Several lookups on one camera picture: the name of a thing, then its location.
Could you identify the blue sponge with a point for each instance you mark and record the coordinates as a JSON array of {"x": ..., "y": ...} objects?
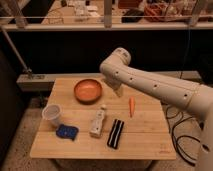
[{"x": 67, "y": 132}]

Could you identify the wooden table board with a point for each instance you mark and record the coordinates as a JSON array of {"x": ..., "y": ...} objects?
[{"x": 144, "y": 136}]

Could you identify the red basket on shelf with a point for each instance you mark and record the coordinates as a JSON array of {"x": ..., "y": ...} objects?
[{"x": 159, "y": 12}]

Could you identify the white squeeze bottle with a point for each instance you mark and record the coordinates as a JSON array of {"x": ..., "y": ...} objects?
[{"x": 97, "y": 122}]

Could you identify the orange ceramic bowl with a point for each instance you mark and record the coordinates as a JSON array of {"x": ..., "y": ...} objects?
[{"x": 87, "y": 91}]

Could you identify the orange carrot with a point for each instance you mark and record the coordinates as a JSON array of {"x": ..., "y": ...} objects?
[{"x": 131, "y": 106}]

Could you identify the metal frame rail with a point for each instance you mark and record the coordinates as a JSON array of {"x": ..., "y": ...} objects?
[{"x": 98, "y": 24}]

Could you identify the black white striped cloth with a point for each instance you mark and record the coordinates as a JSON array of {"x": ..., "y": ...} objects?
[{"x": 115, "y": 134}]

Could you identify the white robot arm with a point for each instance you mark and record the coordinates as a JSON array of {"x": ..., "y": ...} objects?
[{"x": 195, "y": 98}]

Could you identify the diagonal metal strut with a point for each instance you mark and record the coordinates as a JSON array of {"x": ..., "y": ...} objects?
[{"x": 26, "y": 69}]

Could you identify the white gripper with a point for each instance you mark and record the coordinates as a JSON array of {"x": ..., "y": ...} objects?
[{"x": 115, "y": 86}]

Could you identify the black object on shelf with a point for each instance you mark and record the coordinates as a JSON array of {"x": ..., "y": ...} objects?
[{"x": 132, "y": 16}]

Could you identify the white plastic cup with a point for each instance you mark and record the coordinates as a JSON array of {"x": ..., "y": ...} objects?
[{"x": 52, "y": 114}]

